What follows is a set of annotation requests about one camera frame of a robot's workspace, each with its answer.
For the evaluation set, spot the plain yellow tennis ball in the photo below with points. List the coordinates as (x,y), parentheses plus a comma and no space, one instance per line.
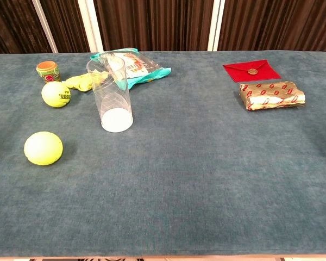
(43,148)

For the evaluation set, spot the brown pleated curtain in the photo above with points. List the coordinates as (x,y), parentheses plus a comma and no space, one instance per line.
(157,24)

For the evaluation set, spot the gold red patterned package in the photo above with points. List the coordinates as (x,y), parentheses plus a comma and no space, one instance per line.
(271,95)

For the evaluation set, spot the small orange green cup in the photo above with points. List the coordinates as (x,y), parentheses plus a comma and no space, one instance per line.
(48,72)

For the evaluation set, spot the crumpled yellow snack packet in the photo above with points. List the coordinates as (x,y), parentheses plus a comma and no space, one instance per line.
(78,82)

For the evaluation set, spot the teal clear snack bag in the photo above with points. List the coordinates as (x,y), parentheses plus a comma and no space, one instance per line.
(144,69)

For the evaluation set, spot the thin grey white post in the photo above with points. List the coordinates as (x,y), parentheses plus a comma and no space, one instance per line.
(44,24)

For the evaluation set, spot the yellow tennis ball black print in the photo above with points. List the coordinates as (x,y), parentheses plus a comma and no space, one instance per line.
(54,93)

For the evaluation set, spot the red envelope gold seal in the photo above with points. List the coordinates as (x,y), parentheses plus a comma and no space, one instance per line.
(241,73)

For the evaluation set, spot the clear plastic tube container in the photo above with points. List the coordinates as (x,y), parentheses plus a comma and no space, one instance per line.
(116,121)

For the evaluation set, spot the teal table cloth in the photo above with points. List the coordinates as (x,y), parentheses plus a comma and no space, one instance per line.
(179,176)

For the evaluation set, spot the white frame post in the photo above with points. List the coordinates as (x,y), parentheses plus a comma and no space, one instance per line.
(216,24)
(90,24)

